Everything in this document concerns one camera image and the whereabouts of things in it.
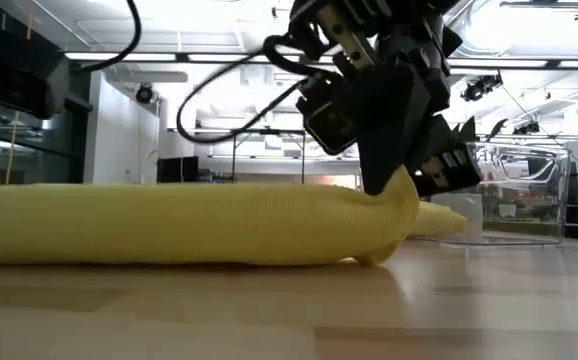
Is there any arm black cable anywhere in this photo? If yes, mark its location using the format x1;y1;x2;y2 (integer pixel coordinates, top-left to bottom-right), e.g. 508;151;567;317
70;0;143;74
175;33;321;147

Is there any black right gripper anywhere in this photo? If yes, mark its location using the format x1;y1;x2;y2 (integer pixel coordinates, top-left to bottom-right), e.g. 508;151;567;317
312;0;483;198

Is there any yellow microfiber towel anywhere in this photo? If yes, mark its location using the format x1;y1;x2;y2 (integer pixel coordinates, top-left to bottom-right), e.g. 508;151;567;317
408;200;469;239
0;164;422;268

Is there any small black monitor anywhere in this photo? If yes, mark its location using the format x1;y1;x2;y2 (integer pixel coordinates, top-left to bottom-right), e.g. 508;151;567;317
156;155;201;185

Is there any small black ceiling-mounted device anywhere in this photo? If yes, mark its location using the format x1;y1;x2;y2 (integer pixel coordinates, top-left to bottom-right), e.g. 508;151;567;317
512;120;541;137

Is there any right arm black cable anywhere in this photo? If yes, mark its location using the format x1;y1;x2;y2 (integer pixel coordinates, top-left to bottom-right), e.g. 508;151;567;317
175;33;321;147

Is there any black round ceiling camera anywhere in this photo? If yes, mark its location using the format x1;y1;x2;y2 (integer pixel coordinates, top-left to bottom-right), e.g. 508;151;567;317
134;83;156;105

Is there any clear plastic bin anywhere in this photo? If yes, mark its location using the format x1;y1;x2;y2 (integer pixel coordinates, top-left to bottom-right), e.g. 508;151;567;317
421;141;573;248

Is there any overhead light bar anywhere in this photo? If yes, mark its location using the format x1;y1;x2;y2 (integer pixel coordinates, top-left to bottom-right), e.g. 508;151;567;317
62;49;578;70

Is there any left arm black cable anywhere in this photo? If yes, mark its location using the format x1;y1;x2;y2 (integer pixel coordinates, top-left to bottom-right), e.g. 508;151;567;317
70;0;143;74

